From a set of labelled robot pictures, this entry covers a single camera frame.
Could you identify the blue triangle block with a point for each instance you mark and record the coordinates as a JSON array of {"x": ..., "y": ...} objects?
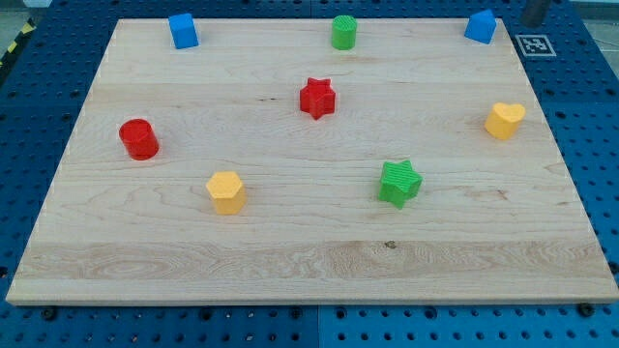
[{"x": 481, "y": 27}]

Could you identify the wooden board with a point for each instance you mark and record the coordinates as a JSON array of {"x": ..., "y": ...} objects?
[{"x": 494, "y": 222}]

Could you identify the red star block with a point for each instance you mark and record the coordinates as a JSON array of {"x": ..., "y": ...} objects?
[{"x": 318, "y": 98}]

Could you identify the yellow hexagon block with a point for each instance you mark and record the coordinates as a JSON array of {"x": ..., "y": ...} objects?
[{"x": 227, "y": 192}]

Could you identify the green star block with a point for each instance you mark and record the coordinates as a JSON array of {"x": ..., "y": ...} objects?
[{"x": 399, "y": 182}]

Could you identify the green cylinder block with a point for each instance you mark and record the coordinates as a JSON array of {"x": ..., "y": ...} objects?
[{"x": 344, "y": 29}]

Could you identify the red cylinder block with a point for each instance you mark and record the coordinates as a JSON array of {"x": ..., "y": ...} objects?
[{"x": 139, "y": 139}]

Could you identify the blue cube block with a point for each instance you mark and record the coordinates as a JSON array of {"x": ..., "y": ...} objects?
[{"x": 183, "y": 31}]

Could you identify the yellow heart block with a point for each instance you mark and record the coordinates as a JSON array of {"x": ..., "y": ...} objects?
[{"x": 503, "y": 120}]

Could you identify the white fiducial marker tag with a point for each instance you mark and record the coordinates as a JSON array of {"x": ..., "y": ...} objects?
[{"x": 535, "y": 45}]

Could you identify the grey cylindrical robot tool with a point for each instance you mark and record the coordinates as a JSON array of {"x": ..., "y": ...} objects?
[{"x": 534, "y": 13}]

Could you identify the black yellow hazard tape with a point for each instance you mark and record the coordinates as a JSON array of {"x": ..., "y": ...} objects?
[{"x": 18, "y": 44}]

